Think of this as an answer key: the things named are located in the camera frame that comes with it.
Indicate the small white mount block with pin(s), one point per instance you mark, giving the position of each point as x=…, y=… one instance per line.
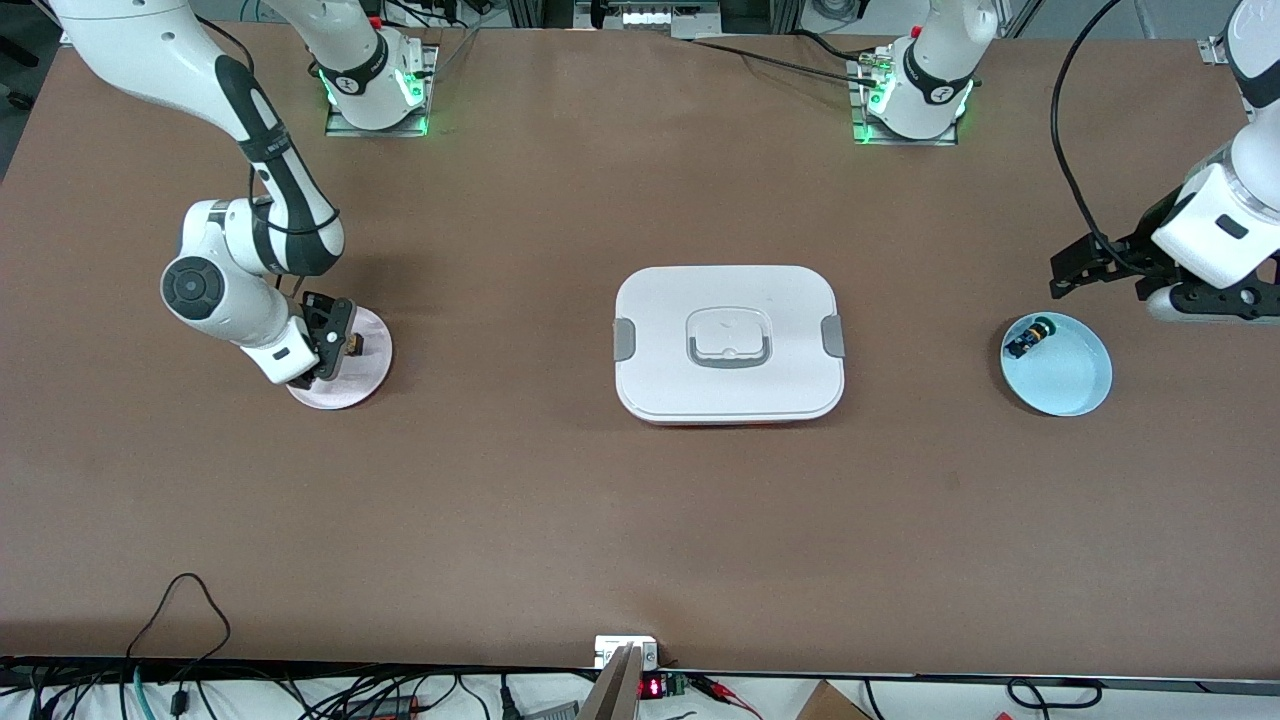
x=612, y=648

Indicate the white lidded storage container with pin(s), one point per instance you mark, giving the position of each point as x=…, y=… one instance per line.
x=730, y=390

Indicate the red digit display board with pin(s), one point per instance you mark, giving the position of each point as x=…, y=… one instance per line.
x=652, y=687

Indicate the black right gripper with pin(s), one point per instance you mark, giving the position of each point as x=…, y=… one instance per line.
x=333, y=322

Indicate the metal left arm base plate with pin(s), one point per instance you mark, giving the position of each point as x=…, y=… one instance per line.
x=870, y=135

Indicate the light blue round plate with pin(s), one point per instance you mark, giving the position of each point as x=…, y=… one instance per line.
x=1060, y=380

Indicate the brown cardboard piece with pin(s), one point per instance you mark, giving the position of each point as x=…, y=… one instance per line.
x=830, y=705

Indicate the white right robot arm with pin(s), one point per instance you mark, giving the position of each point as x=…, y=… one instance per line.
x=220, y=300

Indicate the pink round plate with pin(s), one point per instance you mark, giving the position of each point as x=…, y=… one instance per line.
x=370, y=375

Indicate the white electronics box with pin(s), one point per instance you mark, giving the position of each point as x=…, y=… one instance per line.
x=665, y=15

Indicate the grey aluminium profile bar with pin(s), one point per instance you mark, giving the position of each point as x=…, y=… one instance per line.
x=615, y=695

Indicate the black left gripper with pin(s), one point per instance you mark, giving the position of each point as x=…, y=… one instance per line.
x=1150, y=243

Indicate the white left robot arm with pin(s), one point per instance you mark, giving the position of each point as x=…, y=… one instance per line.
x=1215, y=230

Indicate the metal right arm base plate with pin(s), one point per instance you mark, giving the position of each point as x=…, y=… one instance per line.
x=345, y=128

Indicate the aluminium corner rail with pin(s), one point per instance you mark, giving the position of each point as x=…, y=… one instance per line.
x=1215, y=50

